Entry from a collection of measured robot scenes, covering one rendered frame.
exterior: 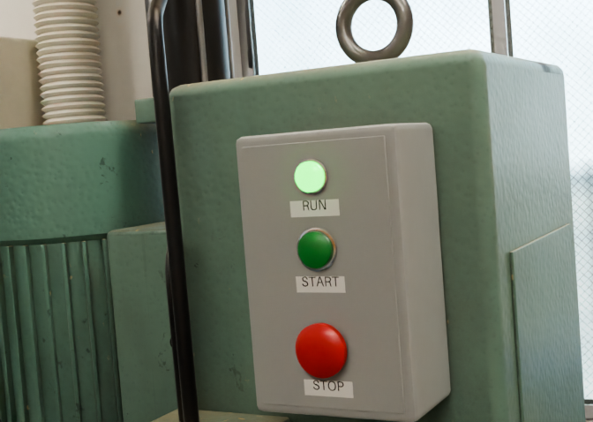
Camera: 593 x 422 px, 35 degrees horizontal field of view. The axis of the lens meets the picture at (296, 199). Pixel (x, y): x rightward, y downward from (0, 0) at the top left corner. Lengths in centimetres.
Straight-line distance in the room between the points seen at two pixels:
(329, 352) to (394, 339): 4
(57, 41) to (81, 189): 156
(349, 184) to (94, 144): 30
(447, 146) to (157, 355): 29
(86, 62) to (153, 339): 163
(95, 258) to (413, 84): 32
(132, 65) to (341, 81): 183
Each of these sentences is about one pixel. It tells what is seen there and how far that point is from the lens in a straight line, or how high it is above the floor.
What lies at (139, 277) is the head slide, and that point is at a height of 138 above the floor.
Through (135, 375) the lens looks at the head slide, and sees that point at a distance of 73.
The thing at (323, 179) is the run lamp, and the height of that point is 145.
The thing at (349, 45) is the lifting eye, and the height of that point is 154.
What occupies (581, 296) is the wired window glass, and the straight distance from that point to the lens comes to 203.
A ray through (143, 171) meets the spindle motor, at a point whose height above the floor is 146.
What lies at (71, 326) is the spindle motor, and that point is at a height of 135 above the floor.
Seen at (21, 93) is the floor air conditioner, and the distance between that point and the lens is 239.
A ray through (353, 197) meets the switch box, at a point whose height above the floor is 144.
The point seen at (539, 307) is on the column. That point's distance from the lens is 62.
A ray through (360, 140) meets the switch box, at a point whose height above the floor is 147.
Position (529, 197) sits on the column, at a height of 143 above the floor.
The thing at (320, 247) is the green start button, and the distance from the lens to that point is 50.
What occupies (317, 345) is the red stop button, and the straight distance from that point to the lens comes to 51.
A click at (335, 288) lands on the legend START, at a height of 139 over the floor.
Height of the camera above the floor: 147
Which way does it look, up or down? 3 degrees down
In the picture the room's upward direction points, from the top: 4 degrees counter-clockwise
